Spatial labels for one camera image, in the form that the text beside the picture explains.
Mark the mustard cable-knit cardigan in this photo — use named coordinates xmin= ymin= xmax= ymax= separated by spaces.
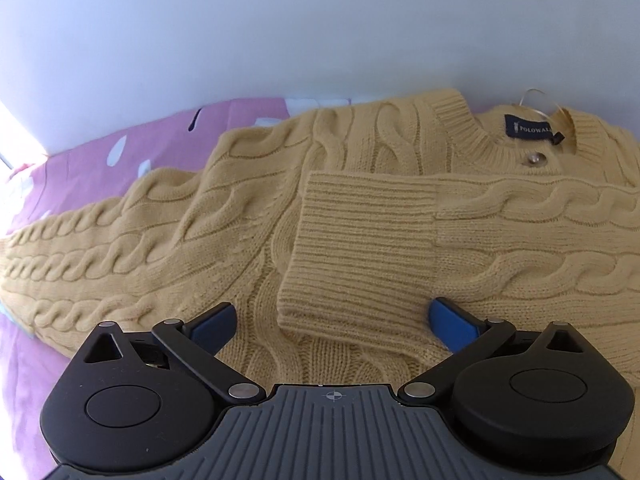
xmin=1 ymin=90 xmax=639 ymax=386

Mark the pink printed bed sheet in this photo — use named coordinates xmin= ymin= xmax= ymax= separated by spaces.
xmin=1 ymin=98 xmax=319 ymax=479

